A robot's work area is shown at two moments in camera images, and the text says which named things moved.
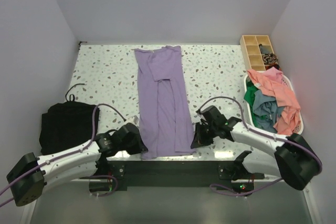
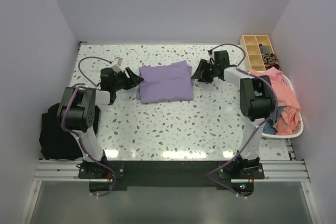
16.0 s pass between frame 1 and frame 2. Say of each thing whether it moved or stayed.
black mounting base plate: stayed
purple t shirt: moved
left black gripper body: moved
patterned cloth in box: stayed
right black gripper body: moved
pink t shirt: stayed
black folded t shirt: stayed
